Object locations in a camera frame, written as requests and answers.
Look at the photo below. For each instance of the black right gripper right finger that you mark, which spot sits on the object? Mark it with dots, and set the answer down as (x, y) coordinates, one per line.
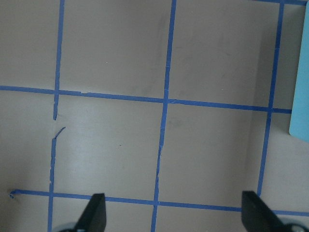
(256, 216)

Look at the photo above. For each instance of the turquoise storage bin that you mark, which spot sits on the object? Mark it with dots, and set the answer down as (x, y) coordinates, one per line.
(299, 123)

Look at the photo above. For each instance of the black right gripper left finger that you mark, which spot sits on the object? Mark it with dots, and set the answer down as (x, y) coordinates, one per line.
(93, 218)

